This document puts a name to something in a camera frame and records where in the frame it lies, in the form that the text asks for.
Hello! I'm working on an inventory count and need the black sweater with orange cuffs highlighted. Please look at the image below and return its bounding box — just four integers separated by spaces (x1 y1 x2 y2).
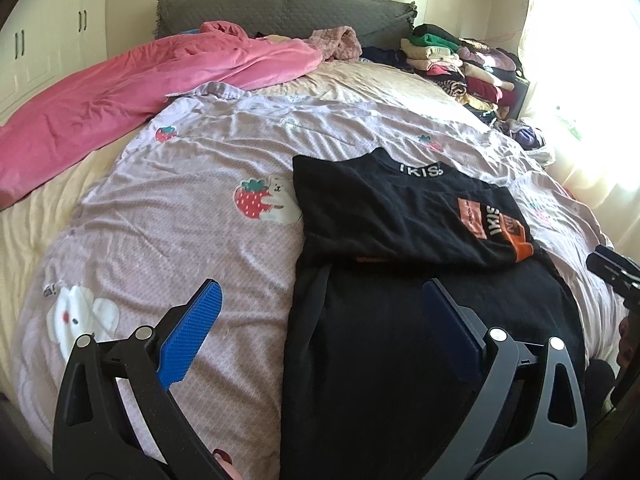
280 148 586 479

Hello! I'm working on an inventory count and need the white bag of clothes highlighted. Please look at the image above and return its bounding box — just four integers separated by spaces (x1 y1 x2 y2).
492 118 556 167

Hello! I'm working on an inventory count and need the pile of folded clothes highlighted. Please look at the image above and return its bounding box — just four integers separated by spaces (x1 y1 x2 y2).
400 23 528 117

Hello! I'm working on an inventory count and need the person's right hand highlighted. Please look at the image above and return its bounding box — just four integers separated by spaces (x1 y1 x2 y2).
616 314 639 370

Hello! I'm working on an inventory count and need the person's left hand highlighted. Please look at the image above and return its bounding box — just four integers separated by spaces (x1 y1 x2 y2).
213 448 242 480

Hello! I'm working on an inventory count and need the lilac strawberry print quilt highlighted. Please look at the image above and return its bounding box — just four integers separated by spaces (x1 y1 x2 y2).
13 84 624 479

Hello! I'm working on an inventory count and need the cream bed sheet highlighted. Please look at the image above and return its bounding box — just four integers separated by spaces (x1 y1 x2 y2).
0 56 482 321

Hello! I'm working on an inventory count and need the pink fleece blanket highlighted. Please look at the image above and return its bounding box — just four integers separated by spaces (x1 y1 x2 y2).
1 21 322 208

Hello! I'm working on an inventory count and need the dark navy garment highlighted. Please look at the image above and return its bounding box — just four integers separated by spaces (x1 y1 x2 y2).
361 47 407 70

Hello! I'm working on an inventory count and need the dusty pink fuzzy garment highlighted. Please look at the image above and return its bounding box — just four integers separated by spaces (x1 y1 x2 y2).
305 26 362 62

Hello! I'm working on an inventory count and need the white wardrobe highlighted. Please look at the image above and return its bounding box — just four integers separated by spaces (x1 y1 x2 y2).
1 0 107 122

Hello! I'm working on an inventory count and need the grey quilted headboard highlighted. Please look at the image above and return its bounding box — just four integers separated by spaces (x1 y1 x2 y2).
154 0 418 49

